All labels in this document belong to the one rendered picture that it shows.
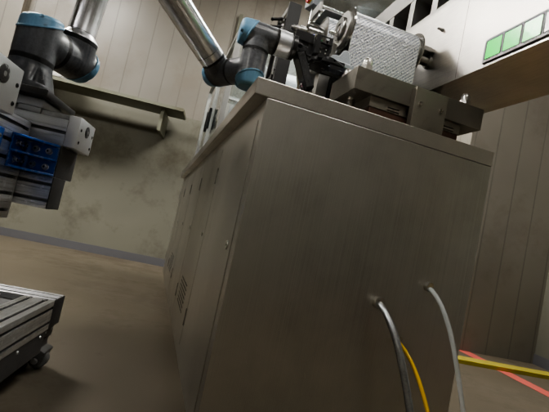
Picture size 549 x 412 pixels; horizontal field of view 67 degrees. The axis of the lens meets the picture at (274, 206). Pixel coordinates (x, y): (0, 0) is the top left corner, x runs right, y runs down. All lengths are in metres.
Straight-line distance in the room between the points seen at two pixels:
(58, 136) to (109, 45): 3.72
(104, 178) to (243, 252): 3.80
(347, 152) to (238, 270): 0.37
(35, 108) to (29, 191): 0.23
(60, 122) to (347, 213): 0.83
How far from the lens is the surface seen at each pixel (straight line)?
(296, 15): 1.72
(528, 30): 1.26
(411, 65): 1.46
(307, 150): 0.95
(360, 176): 1.00
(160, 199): 4.52
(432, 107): 1.19
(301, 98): 0.97
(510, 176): 3.83
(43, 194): 1.30
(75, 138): 1.29
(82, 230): 4.67
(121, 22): 5.06
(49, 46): 1.43
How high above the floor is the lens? 0.56
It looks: 4 degrees up
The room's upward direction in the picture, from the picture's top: 12 degrees clockwise
